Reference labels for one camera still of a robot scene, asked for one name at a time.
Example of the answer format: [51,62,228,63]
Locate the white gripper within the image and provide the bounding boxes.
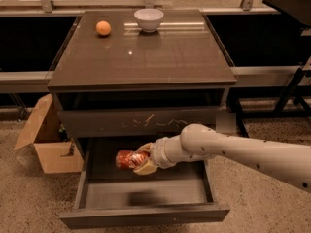
[133,137,175,176]

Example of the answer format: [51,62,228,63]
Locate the red coke can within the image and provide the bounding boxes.
[116,150,149,170]

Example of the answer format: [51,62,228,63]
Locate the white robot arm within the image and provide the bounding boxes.
[134,124,311,192]

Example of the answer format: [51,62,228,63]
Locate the closed scratched top drawer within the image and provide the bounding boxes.
[58,107,225,138]

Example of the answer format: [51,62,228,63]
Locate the open middle drawer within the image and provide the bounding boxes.
[60,136,229,229]

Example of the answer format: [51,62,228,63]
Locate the dark brown drawer cabinet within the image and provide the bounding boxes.
[47,8,238,230]

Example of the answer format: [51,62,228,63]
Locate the open cardboard box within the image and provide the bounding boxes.
[15,94,84,174]

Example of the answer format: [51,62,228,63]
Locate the orange fruit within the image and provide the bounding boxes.
[95,21,111,36]

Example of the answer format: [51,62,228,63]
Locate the white ceramic bowl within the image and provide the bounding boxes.
[134,9,164,32]

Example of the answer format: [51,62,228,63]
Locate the black table at right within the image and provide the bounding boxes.
[262,0,311,28]

